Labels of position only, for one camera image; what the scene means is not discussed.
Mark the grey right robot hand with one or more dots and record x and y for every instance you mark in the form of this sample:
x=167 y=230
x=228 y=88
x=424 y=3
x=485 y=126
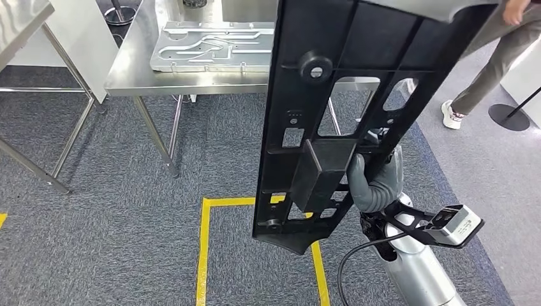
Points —
x=389 y=173

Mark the person's hand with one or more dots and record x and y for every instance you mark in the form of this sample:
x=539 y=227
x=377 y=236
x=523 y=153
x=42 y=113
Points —
x=515 y=10

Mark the black plastic plate bracket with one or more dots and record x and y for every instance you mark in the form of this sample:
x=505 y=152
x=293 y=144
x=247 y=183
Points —
x=296 y=42

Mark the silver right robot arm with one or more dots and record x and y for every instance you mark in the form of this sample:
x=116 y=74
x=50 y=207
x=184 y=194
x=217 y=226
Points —
x=422 y=270

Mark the stainless steel workbench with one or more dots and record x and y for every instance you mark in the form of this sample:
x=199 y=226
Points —
x=139 y=78

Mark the person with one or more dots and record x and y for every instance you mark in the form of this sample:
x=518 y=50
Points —
x=498 y=59

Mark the white display plinth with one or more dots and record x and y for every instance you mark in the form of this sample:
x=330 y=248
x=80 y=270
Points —
x=528 y=76

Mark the person's white shoe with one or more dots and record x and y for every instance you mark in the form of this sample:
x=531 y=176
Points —
x=452 y=118

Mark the black stanchion with round base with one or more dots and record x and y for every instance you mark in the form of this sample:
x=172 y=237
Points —
x=127 y=19
x=507 y=118

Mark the aluminium fixture plate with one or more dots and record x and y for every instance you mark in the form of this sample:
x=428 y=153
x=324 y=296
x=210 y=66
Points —
x=190 y=59

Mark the white cabinet panel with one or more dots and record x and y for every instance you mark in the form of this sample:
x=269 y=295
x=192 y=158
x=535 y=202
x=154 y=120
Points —
x=84 y=42

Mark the stainless steel side table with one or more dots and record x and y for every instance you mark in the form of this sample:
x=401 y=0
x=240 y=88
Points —
x=17 y=21

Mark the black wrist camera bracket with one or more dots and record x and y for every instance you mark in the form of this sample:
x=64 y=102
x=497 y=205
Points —
x=422 y=236

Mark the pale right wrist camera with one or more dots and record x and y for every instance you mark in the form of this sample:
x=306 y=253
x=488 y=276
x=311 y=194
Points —
x=458 y=226

